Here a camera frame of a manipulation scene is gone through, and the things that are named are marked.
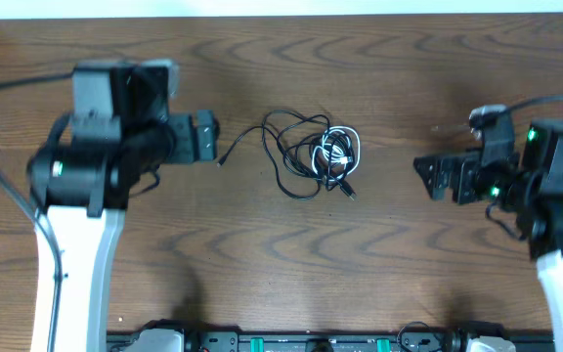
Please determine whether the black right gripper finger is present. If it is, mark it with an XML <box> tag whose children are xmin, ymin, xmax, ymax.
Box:
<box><xmin>413</xmin><ymin>154</ymin><xmax>454</xmax><ymax>172</ymax></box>
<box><xmin>417</xmin><ymin>169</ymin><xmax>453</xmax><ymax>199</ymax></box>

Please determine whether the white cable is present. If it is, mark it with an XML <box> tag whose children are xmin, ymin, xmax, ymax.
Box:
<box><xmin>310</xmin><ymin>125</ymin><xmax>362</xmax><ymax>178</ymax></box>

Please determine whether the long black usb cable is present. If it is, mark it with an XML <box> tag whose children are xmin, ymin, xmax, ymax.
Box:
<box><xmin>216</xmin><ymin>109</ymin><xmax>357</xmax><ymax>201</ymax></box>

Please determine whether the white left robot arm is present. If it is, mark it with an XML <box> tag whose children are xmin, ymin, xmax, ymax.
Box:
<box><xmin>27</xmin><ymin>59</ymin><xmax>219</xmax><ymax>351</ymax></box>

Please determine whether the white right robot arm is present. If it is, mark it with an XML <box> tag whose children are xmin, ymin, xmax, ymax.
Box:
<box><xmin>413</xmin><ymin>114</ymin><xmax>563</xmax><ymax>351</ymax></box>

